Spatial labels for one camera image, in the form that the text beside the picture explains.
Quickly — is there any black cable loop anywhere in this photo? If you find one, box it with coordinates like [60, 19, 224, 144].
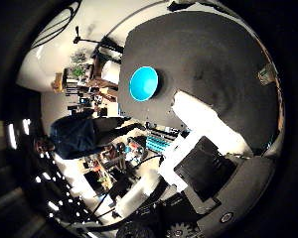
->
[30, 0, 83, 50]

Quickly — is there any small green card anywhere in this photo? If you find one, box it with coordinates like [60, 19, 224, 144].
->
[257, 64, 276, 86]

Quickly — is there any wooden shelf with clutter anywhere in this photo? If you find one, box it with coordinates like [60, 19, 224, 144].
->
[51, 54, 121, 117]

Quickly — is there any green potted plant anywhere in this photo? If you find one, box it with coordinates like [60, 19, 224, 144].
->
[69, 49, 90, 80]

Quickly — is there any teal parts rack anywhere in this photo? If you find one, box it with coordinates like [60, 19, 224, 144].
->
[144, 133, 173, 155]

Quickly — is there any person in dark clothes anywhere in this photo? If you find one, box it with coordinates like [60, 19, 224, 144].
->
[34, 110, 147, 161]

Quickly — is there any black tripod stand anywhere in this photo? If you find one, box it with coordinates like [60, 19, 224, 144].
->
[73, 25, 125, 55]

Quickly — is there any thin grey floor cable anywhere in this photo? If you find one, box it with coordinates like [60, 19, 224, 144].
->
[105, 0, 172, 38]

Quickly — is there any white cylinder bin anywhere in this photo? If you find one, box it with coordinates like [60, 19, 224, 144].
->
[100, 60, 121, 85]

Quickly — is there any blue bowl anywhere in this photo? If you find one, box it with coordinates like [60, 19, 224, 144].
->
[128, 65, 161, 102]

